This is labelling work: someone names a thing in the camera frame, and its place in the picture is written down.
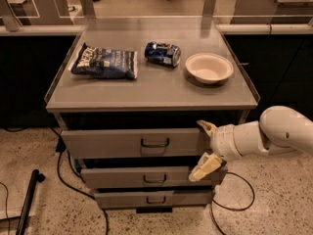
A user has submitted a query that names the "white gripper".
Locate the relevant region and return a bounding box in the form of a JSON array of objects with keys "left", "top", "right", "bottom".
[{"left": 189, "top": 119, "right": 242, "bottom": 182}]

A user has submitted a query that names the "grey top drawer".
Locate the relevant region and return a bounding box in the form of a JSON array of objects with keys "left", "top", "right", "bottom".
[{"left": 62, "top": 128, "right": 212, "bottom": 159}]

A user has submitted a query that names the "grey drawer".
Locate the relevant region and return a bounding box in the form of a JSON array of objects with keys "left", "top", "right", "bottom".
[
  {"left": 62, "top": 128, "right": 212, "bottom": 159},
  {"left": 81, "top": 166, "right": 226, "bottom": 189},
  {"left": 95, "top": 189, "right": 214, "bottom": 210}
]

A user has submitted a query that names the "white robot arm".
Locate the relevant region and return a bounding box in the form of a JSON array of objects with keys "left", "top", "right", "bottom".
[{"left": 189, "top": 106, "right": 313, "bottom": 182}]

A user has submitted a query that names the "grey drawer cabinet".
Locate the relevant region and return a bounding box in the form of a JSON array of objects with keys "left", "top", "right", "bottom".
[{"left": 43, "top": 16, "right": 261, "bottom": 214}]

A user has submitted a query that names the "grey middle drawer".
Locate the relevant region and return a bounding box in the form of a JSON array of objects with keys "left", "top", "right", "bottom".
[{"left": 81, "top": 166, "right": 226, "bottom": 189}]

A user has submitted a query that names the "grey bottom drawer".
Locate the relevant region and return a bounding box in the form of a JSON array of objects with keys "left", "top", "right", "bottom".
[{"left": 95, "top": 189, "right": 214, "bottom": 210}]

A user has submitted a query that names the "white bowl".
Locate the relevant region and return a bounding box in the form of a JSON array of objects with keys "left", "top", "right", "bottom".
[{"left": 185, "top": 53, "right": 234, "bottom": 84}]

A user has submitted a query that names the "blue soda can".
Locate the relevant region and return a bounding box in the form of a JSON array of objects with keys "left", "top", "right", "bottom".
[{"left": 145, "top": 41, "right": 181, "bottom": 68}]

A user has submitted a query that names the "blue chip bag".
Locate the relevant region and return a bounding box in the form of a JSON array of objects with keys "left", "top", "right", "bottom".
[{"left": 70, "top": 43, "right": 138, "bottom": 80}]

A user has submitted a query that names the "grey background desk right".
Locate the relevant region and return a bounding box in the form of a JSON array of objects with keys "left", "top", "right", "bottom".
[{"left": 231, "top": 0, "right": 313, "bottom": 24}]

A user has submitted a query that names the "grey background desk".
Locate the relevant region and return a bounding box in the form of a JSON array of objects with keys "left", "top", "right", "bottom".
[
  {"left": 7, "top": 0, "right": 72, "bottom": 25},
  {"left": 231, "top": 0, "right": 313, "bottom": 24}
]

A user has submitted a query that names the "black pole on floor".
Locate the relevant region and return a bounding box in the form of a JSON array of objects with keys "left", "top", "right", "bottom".
[{"left": 16, "top": 169, "right": 45, "bottom": 235}]

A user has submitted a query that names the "grey background desk left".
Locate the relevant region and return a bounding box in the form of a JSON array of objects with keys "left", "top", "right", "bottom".
[{"left": 7, "top": 0, "right": 72, "bottom": 25}]

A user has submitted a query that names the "black floor cable right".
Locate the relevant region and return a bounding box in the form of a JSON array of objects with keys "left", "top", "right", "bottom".
[{"left": 209, "top": 171, "right": 256, "bottom": 235}]

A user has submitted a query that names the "black floor cable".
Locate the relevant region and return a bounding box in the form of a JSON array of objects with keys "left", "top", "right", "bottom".
[
  {"left": 209, "top": 171, "right": 256, "bottom": 235},
  {"left": 49, "top": 126, "right": 110, "bottom": 235}
]

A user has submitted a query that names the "black floor cable left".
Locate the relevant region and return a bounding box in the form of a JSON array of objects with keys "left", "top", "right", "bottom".
[{"left": 49, "top": 126, "right": 110, "bottom": 235}]

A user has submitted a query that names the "thin black cable far left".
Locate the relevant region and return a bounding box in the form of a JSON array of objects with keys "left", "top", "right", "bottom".
[{"left": 0, "top": 181, "right": 12, "bottom": 235}]

